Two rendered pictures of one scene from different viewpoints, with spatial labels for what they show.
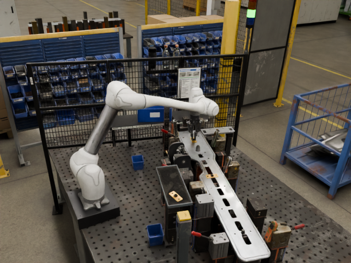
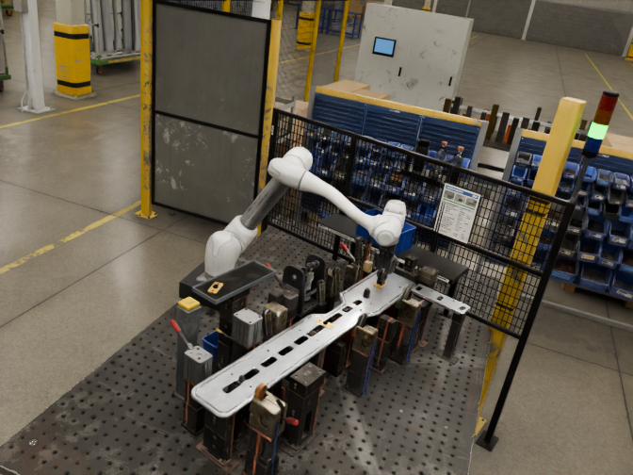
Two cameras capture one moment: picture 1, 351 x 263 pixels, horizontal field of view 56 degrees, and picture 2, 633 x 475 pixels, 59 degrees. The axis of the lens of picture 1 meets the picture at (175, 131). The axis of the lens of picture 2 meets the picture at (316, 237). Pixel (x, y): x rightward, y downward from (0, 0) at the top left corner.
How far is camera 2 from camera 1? 1.76 m
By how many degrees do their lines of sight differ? 42
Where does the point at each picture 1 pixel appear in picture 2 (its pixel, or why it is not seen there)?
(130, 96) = (284, 164)
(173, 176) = (251, 275)
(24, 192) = not seen: hidden behind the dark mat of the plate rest
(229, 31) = (549, 151)
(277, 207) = (402, 449)
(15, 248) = not seen: hidden behind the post
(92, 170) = (219, 237)
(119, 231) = (203, 323)
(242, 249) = (209, 387)
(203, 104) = (374, 221)
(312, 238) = not seen: outside the picture
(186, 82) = (452, 210)
